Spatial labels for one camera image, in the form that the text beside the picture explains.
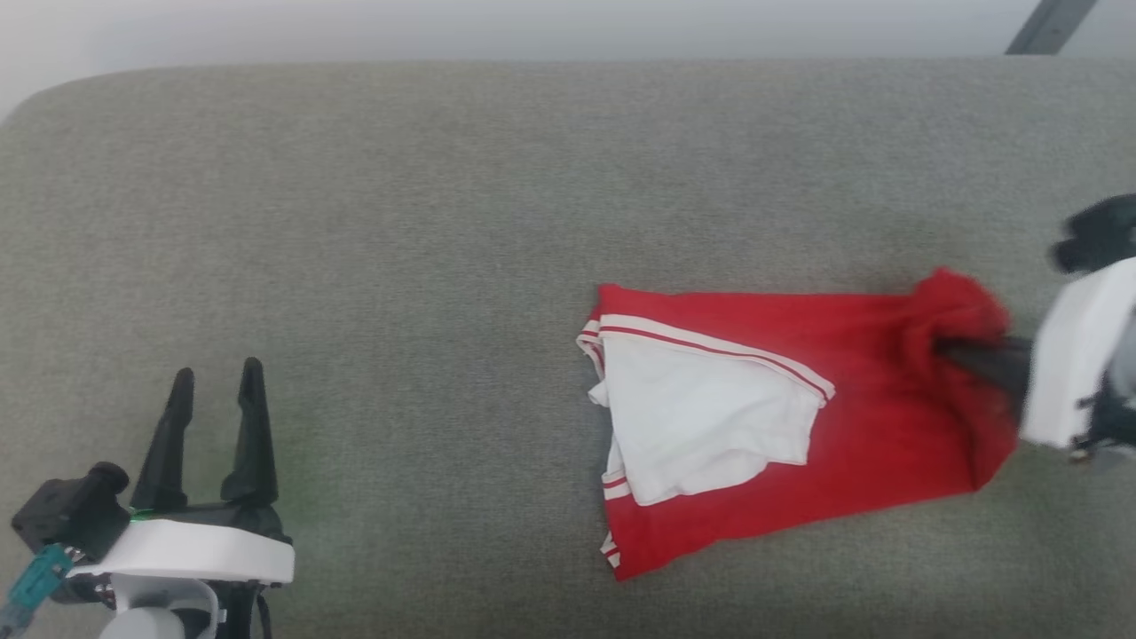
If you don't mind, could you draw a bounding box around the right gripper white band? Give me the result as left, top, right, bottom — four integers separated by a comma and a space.
935, 257, 1136, 450

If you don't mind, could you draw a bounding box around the teal cable connector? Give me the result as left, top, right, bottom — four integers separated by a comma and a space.
0, 543, 75, 636

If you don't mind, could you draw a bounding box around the red and white garment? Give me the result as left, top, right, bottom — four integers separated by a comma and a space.
575, 266, 1022, 583

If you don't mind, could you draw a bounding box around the grey fabric sofa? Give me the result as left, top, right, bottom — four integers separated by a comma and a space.
0, 58, 1136, 639

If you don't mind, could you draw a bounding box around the grey metal post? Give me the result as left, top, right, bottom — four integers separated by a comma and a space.
1005, 0, 1100, 56

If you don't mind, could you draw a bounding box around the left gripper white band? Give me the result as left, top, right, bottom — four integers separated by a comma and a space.
67, 357, 296, 588

